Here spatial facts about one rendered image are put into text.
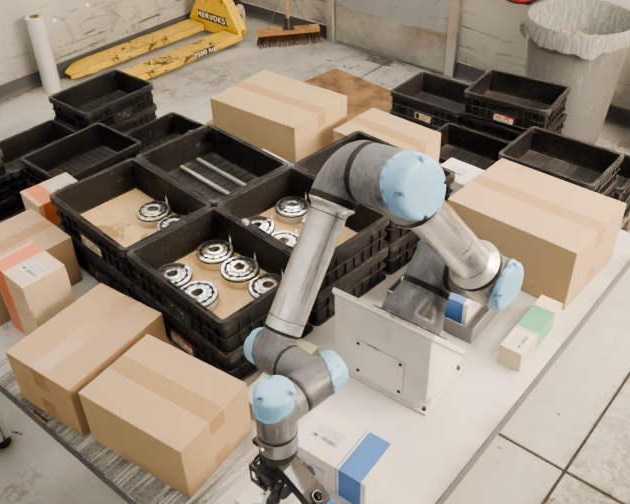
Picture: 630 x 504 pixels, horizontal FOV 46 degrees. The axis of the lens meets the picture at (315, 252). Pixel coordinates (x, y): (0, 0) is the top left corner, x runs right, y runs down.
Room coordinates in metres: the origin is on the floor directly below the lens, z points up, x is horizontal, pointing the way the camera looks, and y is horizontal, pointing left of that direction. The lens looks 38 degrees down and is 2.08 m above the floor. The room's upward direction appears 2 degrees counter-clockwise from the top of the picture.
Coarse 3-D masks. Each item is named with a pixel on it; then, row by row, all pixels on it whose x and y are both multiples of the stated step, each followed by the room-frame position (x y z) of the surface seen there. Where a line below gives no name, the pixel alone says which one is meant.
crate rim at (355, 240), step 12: (288, 168) 1.91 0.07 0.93; (264, 180) 1.85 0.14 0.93; (312, 180) 1.85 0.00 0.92; (240, 192) 1.79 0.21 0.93; (360, 204) 1.71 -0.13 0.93; (240, 216) 1.67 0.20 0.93; (384, 216) 1.65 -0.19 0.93; (372, 228) 1.59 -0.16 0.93; (276, 240) 1.55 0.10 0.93; (348, 240) 1.54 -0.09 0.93; (360, 240) 1.56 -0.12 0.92; (336, 252) 1.50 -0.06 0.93
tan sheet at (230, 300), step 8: (192, 256) 1.62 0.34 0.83; (192, 264) 1.59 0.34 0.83; (192, 272) 1.55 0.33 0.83; (200, 272) 1.55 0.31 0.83; (208, 272) 1.55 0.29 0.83; (216, 272) 1.55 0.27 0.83; (264, 272) 1.54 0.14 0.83; (200, 280) 1.52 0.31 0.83; (208, 280) 1.52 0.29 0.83; (216, 280) 1.52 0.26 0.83; (224, 288) 1.48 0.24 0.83; (224, 296) 1.45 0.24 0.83; (232, 296) 1.45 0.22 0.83; (240, 296) 1.45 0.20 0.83; (248, 296) 1.45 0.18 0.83; (224, 304) 1.42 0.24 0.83; (232, 304) 1.42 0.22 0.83; (240, 304) 1.42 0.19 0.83; (216, 312) 1.39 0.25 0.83; (224, 312) 1.39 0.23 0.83; (232, 312) 1.39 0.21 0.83
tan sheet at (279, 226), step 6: (270, 210) 1.84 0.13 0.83; (264, 216) 1.81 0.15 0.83; (276, 222) 1.77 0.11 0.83; (282, 222) 1.77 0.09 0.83; (276, 228) 1.74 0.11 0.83; (282, 228) 1.74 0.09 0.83; (288, 228) 1.74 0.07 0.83; (294, 228) 1.74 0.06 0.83; (300, 228) 1.74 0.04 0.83; (348, 228) 1.73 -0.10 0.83; (342, 234) 1.70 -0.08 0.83; (348, 234) 1.70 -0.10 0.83; (354, 234) 1.70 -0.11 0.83; (342, 240) 1.68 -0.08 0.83; (336, 246) 1.65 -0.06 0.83
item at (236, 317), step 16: (208, 208) 1.71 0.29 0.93; (240, 224) 1.63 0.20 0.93; (272, 240) 1.55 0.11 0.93; (128, 256) 1.50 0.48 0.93; (288, 256) 1.49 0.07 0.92; (144, 272) 1.46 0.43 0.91; (272, 288) 1.36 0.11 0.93; (192, 304) 1.31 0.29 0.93; (256, 304) 1.31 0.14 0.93; (208, 320) 1.27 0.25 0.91; (224, 320) 1.25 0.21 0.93; (240, 320) 1.27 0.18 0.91
